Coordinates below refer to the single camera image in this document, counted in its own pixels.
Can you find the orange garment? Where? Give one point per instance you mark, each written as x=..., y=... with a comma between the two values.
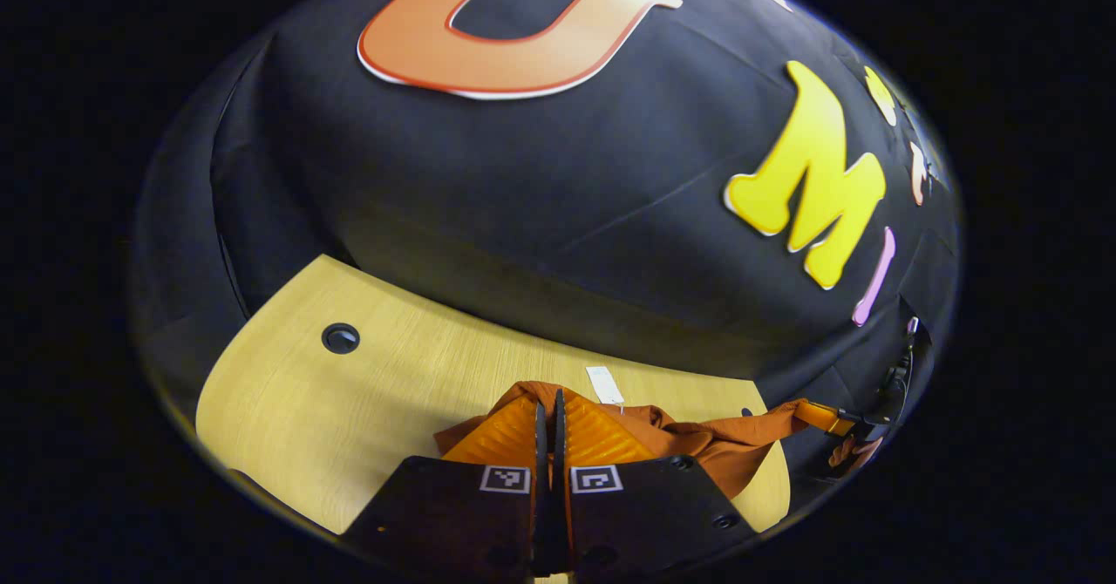
x=697, y=444

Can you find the black backdrop cloth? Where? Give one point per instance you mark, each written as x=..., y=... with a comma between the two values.
x=540, y=183

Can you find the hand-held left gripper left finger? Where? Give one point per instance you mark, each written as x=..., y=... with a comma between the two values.
x=453, y=514

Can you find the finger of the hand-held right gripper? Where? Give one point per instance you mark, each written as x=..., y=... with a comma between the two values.
x=824, y=417

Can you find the white paper hang tag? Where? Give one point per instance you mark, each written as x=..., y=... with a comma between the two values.
x=603, y=383

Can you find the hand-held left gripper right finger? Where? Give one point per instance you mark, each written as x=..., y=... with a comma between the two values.
x=645, y=514

